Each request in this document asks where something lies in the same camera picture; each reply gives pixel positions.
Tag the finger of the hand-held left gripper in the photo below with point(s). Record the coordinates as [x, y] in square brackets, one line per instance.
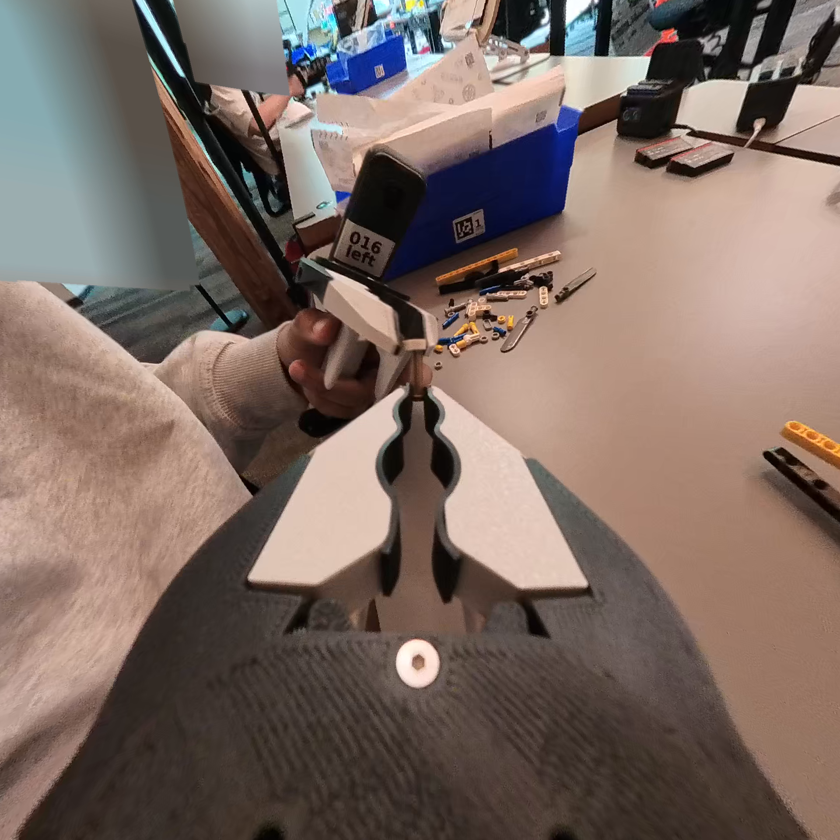
[364, 312]
[396, 367]

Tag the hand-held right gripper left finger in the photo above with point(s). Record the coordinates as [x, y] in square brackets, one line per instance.
[328, 525]

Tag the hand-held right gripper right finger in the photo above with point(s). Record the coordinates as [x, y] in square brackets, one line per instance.
[512, 525]

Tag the person's left forearm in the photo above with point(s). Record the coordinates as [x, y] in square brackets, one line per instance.
[223, 387]

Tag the pile of loose lego pieces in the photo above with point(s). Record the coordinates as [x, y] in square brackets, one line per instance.
[499, 295]

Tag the partly built lego model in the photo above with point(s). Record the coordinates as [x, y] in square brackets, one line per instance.
[814, 438]

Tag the person's left hand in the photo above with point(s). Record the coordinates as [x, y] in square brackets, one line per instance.
[312, 331]

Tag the blue plastic storage bin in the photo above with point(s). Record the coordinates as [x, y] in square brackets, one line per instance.
[367, 65]
[492, 190]

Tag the wooden panel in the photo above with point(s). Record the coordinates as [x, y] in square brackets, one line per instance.
[216, 216]

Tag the black metal stand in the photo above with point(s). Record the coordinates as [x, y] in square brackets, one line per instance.
[197, 124]

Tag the person's grey sweatshirt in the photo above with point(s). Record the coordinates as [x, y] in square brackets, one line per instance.
[85, 525]

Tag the black battery charger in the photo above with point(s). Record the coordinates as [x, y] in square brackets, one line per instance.
[646, 108]

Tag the black red battery pack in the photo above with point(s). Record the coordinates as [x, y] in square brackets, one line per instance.
[699, 159]
[663, 152]

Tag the black box device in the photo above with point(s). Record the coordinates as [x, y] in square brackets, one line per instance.
[768, 105]

